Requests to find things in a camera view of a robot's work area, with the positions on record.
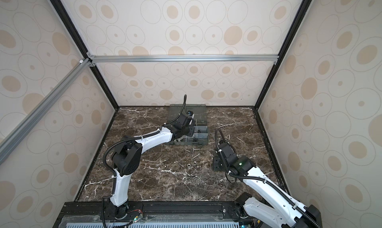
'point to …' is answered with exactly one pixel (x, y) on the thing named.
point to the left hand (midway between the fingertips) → (196, 126)
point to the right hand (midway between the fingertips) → (220, 161)
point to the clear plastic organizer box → (200, 136)
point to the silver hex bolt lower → (196, 156)
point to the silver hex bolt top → (193, 149)
